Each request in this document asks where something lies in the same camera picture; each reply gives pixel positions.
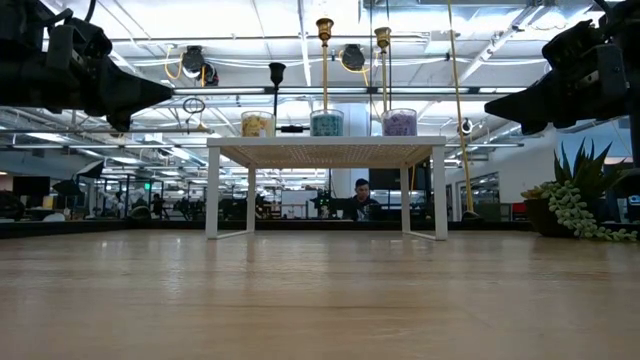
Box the yellow cable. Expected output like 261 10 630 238
446 0 482 222

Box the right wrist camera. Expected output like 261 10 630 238
542 19 609 72

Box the black candlestick holder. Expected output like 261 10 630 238
268 61 305 135

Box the purple candle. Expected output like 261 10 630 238
381 107 419 138

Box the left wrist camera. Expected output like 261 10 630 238
47 17 114 64

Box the blue candle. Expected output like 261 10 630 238
309 108 345 138

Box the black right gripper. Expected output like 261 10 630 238
483 44 629 136

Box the green succulent plant in pot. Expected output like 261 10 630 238
520 138 640 244

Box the yellow candle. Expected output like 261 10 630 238
240 110 277 138

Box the black aluminium rig frame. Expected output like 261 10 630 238
0 217 640 240

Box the person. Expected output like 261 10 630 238
342 178 384 222

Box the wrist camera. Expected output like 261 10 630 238
542 19 609 72
47 17 114 64

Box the white perforated metal shelf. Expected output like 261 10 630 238
205 135 449 242

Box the black monitor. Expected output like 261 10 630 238
368 168 402 192

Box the black ceiling cable reel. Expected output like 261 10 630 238
341 43 367 72
180 45 220 88

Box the tall gold candlestick holder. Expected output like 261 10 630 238
374 26 393 114
315 17 335 112

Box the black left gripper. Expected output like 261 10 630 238
0 48 174 133

